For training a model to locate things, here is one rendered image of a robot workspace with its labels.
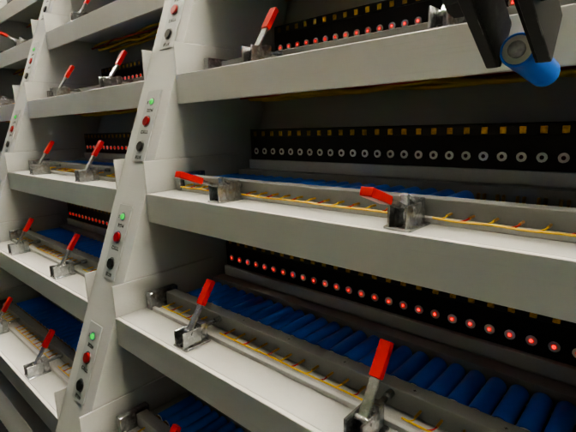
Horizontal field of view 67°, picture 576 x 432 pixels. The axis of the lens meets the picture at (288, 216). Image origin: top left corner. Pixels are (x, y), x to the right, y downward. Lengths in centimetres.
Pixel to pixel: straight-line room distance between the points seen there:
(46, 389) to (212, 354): 45
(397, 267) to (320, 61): 25
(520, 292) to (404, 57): 25
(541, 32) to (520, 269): 18
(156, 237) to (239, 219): 23
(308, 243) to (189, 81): 36
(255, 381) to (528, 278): 30
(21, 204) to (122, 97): 58
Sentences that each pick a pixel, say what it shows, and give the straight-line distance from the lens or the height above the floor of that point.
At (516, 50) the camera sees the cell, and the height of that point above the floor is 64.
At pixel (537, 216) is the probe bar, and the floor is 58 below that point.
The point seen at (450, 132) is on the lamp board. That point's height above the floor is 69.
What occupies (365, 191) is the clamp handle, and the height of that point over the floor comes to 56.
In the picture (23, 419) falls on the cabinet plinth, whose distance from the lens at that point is 111.
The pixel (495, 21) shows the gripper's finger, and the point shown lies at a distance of 27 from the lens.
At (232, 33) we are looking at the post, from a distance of 83.
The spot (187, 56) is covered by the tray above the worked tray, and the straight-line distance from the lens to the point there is 76.
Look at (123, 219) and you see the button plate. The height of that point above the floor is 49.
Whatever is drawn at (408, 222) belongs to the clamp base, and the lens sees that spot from 40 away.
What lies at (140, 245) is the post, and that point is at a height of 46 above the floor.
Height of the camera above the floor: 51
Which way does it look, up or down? 4 degrees up
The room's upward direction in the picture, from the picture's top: 13 degrees clockwise
